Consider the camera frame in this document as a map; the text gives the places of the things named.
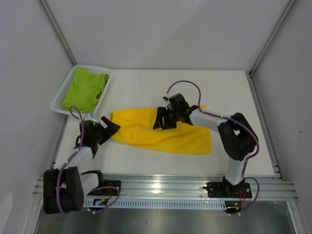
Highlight yellow shorts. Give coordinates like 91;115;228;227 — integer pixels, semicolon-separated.
110;107;212;155

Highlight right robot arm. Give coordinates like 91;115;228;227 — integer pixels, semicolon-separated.
153;93;258;198

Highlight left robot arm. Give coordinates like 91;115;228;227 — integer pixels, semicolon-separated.
43;115;121;215

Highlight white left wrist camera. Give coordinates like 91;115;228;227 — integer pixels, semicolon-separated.
83;114;98;123

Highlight left frame post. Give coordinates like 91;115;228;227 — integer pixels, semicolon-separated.
37;0;78;66

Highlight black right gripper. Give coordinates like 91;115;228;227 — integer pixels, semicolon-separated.
153;107;180;130

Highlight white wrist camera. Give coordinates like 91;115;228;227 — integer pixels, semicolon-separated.
83;114;98;123
162;93;170;101

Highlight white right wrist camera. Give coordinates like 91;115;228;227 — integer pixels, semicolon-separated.
162;93;170;101

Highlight slotted cable duct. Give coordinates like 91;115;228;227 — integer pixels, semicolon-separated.
83;198;227;210

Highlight green shorts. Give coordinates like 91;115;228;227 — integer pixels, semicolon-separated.
63;67;110;113

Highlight aluminium mounting rail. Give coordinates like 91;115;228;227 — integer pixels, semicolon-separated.
33;173;299;200

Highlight right frame post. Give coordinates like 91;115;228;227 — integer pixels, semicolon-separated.
249;0;299;78

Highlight frame post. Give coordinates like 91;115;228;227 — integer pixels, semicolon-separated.
37;0;78;66
249;0;299;78

